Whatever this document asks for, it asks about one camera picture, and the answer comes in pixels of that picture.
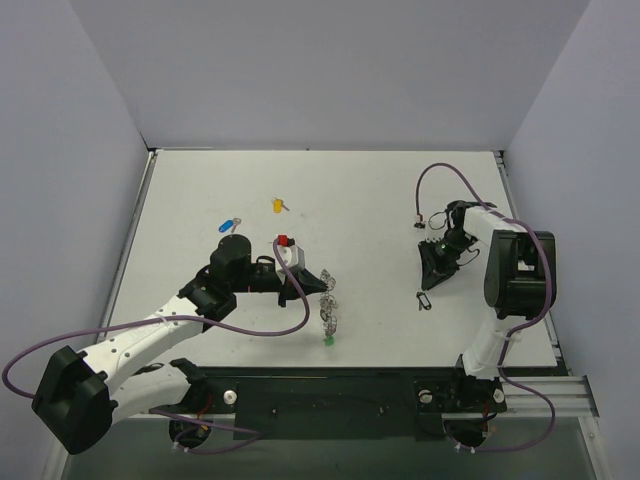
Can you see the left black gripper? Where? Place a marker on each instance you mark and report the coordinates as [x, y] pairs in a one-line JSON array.
[[286, 288]]

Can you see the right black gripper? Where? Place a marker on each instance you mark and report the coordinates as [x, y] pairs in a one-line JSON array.
[[441, 258]]

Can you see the large metal keyring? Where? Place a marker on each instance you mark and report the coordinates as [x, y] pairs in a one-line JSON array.
[[328, 305]]

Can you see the black tag key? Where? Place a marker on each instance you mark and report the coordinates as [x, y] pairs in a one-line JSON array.
[[424, 304]]

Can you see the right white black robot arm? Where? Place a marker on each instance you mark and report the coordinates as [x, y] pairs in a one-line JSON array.
[[519, 282]]

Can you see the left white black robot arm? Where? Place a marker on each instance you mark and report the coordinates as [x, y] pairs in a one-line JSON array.
[[83, 393]]

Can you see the yellow tag key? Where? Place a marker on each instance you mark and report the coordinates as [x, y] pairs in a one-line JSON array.
[[279, 206]]

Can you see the blue tag key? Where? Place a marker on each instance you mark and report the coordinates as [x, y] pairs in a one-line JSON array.
[[229, 226]]

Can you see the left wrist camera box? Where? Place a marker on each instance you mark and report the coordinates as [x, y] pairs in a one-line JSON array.
[[288, 255]]

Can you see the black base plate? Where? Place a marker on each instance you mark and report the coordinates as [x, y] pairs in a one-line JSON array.
[[306, 403]]

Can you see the aluminium frame rail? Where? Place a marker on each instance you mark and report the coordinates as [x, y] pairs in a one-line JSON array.
[[571, 396]]

